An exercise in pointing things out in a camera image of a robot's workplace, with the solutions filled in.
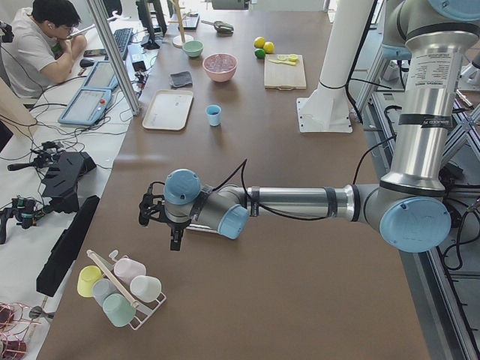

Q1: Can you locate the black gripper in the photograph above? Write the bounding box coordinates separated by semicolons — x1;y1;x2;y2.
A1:
166;218;190;251

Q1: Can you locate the steel muddler black tip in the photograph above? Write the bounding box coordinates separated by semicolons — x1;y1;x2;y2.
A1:
187;224;217;233

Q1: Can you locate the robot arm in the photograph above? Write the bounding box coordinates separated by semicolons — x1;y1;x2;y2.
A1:
162;1;479;253

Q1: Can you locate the white robot base pillar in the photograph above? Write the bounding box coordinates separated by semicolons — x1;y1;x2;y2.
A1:
297;0;376;133

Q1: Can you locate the pink plastic cup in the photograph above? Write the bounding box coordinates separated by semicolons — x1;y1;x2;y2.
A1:
113;257;146;285

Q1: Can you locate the grey plastic cup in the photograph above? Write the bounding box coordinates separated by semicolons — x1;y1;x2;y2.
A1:
92;278;115;307

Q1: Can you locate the green plastic cup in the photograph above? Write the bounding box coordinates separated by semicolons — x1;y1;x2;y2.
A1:
102;293;136;327

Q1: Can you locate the yellow plastic cup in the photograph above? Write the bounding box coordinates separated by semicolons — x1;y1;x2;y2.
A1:
76;265;103;298

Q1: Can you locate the blue plastic cup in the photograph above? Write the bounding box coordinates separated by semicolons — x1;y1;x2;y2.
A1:
205;104;222;127

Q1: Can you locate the pink bowl of ice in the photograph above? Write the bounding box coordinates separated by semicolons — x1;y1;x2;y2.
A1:
202;53;238;83

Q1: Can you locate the steel ice scoop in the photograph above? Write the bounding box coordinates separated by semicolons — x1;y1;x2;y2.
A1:
201;20;234;34

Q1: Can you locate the black foam bar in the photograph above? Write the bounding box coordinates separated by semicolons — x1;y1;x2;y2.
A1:
36;195;100;297

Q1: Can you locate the beige rabbit tray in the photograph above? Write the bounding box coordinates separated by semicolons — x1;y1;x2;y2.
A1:
142;89;194;131

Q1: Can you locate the black angular holder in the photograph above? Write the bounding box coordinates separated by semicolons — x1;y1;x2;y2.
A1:
41;151;97;213

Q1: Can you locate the handheld black gripper device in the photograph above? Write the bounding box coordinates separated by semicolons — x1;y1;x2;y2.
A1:
1;197;46;245

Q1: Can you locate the grey folded cloth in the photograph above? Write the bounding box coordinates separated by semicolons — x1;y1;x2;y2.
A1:
169;71;193;89

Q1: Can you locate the blue teach pendant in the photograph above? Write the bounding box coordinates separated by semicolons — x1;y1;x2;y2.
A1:
83;61;119;90
58;88;112;126

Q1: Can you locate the green bowl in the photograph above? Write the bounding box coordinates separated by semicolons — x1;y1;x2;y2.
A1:
182;40;203;59

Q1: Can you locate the wooden cutting board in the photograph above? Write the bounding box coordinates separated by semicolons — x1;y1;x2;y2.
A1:
264;54;307;90

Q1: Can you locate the wooden mug tree stand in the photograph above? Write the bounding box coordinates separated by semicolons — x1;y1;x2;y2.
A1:
169;0;194;48

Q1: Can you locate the yellow plastic knife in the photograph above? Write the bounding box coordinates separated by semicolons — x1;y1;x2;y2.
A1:
267;58;297;66

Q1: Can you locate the green lime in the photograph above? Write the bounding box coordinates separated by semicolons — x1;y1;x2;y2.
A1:
254;49;266;59

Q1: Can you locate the black keyboard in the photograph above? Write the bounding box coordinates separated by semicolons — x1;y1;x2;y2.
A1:
113;28;133;60

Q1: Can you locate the whole yellow lemon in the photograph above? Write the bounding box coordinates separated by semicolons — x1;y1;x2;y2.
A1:
263;41;275;54
253;37;266;49

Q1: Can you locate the seated person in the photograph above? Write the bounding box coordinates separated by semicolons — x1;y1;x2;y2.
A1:
1;1;87;98

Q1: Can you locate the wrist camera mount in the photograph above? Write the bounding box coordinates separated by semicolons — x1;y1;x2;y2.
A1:
138;181;167;227

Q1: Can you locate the white wire cup rack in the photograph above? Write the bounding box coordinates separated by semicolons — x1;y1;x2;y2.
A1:
86;250;167;331

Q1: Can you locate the aluminium frame post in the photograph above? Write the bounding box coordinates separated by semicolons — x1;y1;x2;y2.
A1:
86;0;140;116

